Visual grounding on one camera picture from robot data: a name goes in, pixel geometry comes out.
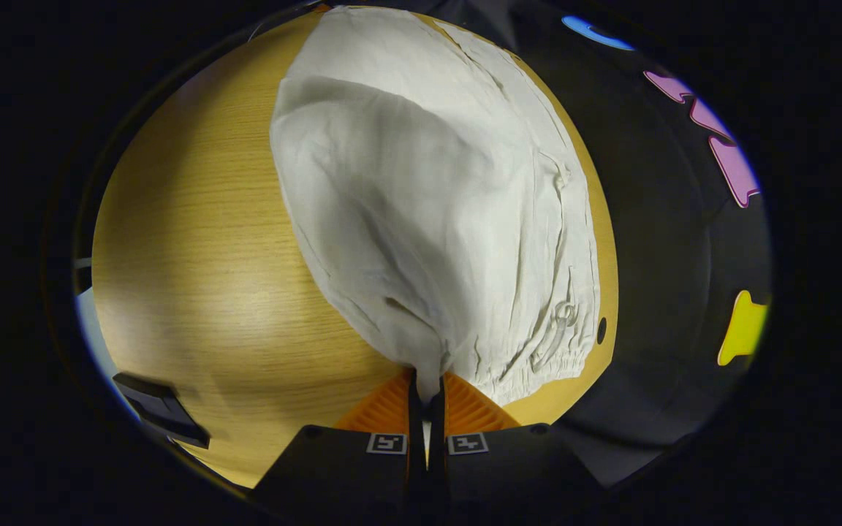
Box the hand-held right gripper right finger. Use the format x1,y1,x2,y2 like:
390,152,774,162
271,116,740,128
428,371,604,514

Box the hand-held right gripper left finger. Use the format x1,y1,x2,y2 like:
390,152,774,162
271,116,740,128
253,369,426,514

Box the white jeans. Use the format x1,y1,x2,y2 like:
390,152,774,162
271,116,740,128
269,6,603,408

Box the black backdrop cloth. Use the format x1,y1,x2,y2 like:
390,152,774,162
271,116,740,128
421,0,773,489

